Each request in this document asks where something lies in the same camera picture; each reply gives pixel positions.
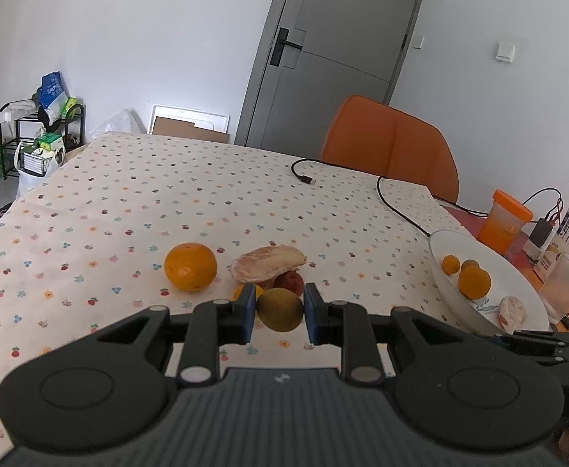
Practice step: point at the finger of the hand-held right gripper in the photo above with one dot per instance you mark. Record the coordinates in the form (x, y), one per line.
(540, 336)
(527, 348)

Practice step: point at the small white wall switch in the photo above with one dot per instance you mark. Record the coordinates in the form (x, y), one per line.
(420, 43)

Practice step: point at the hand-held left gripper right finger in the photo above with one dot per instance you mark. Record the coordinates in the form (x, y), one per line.
(312, 314)

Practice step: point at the red patterned table mat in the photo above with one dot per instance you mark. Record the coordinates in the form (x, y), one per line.
(469, 221)

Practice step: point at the large orange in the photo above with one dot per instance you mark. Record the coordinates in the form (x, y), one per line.
(474, 282)

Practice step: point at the clear plastic bag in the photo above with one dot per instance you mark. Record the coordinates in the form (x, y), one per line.
(116, 124)

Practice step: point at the brown cardboard sheet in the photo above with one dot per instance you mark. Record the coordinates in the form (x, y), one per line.
(187, 129)

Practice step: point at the black slipper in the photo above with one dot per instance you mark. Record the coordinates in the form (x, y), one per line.
(4, 210)

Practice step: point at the small orange kumquat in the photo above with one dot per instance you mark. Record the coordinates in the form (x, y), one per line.
(239, 293)
(451, 264)

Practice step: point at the black charger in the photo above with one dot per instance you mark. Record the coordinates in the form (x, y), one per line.
(541, 233)

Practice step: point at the small peeled pomelo segment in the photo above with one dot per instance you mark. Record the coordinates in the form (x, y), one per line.
(512, 314)

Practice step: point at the black shoe rack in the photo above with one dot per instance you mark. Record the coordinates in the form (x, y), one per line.
(77, 121)

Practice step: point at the round green-brown fruit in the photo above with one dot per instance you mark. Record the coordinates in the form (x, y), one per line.
(470, 264)
(279, 310)

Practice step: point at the grey door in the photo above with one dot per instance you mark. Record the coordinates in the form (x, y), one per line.
(342, 58)

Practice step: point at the white bowl with blue print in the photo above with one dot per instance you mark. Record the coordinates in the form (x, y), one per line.
(508, 282)

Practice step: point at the blue and white bag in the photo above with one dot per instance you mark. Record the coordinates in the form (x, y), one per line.
(53, 95)

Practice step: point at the large peeled pomelo segment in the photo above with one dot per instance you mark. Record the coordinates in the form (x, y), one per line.
(268, 263)

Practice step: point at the medium orange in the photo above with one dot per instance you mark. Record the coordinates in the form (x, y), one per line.
(190, 267)

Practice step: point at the clear plastic cup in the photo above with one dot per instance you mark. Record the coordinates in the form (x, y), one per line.
(564, 287)

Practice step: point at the white board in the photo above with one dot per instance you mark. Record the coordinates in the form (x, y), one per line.
(187, 109)

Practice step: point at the orange chair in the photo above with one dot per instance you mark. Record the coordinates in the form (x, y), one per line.
(391, 141)

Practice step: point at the dark red jujube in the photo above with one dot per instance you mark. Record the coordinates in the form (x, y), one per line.
(289, 283)

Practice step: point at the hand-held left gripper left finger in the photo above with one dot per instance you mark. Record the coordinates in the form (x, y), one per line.
(248, 314)

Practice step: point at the green packet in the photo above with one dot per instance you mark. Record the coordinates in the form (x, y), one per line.
(73, 108)

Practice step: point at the white box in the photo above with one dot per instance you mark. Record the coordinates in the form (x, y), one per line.
(3, 116)

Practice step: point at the orange cup with lid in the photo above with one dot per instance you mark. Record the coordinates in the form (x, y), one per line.
(501, 228)

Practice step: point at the white plastic bag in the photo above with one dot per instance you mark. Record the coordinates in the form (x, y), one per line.
(31, 180)

